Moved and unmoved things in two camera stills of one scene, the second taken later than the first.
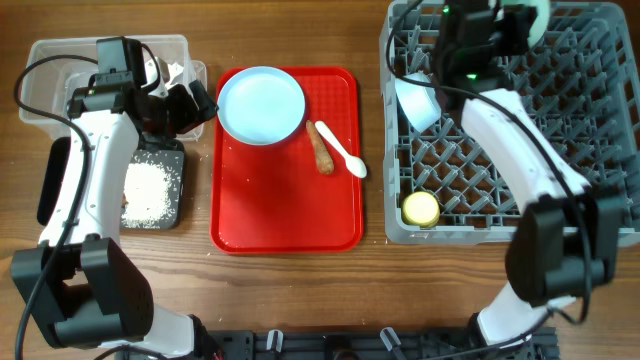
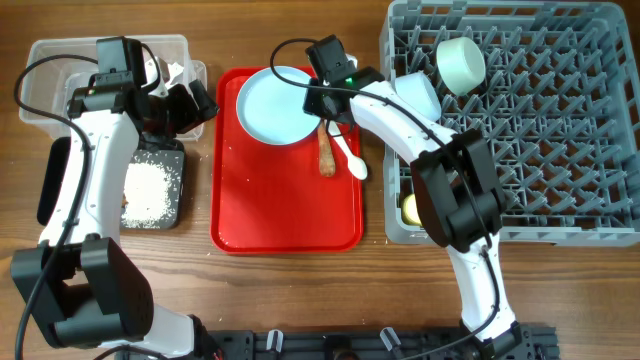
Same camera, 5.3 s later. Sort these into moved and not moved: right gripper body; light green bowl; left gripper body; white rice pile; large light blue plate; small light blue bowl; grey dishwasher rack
Moved: large light blue plate; right gripper body; light green bowl
Not moved: small light blue bowl; white rice pile; grey dishwasher rack; left gripper body
